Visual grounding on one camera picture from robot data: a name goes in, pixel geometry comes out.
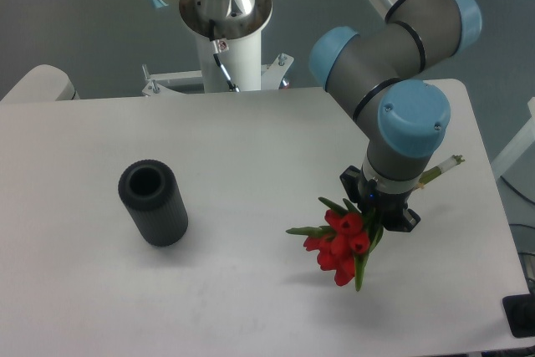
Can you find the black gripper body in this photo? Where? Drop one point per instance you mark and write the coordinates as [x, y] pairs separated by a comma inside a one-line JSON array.
[[368, 193]]

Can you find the red tulip bouquet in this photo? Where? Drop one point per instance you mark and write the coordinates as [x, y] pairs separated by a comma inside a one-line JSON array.
[[344, 242]]

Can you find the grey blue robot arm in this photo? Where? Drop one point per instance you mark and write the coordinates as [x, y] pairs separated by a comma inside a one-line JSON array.
[[374, 80]]

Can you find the black device at table edge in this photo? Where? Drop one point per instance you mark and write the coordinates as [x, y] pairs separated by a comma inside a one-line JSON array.
[[519, 310]]

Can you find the dark grey ribbed vase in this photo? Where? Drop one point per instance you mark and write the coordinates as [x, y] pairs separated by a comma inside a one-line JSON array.
[[150, 194]]

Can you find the white rounded furniture piece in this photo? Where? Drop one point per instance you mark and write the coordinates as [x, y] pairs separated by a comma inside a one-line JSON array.
[[43, 83]]

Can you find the white frame at right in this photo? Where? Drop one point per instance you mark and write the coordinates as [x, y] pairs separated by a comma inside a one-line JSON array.
[[514, 149]]

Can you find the white metal base frame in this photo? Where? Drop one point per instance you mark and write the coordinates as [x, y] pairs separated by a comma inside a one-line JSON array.
[[274, 76]]

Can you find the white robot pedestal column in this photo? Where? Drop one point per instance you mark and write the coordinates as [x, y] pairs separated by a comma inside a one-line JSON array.
[[228, 36]]

